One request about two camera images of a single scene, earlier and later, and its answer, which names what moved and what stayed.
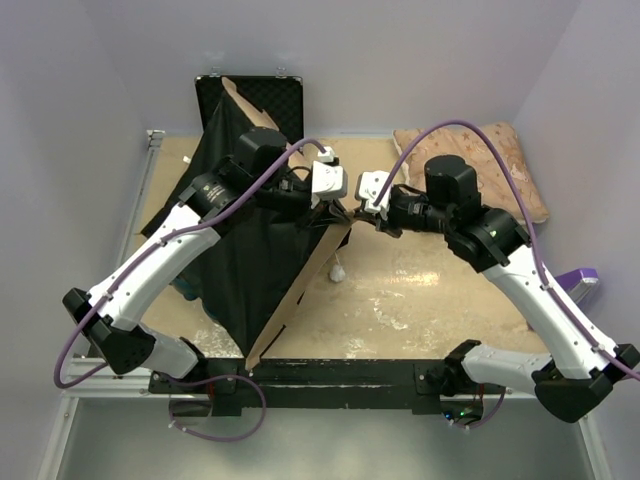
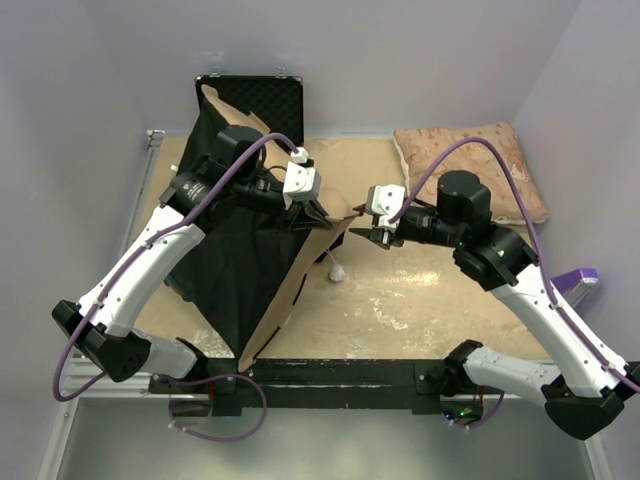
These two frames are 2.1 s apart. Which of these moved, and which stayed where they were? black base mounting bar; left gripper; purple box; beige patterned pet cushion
Moved: left gripper
Stayed: purple box; beige patterned pet cushion; black base mounting bar
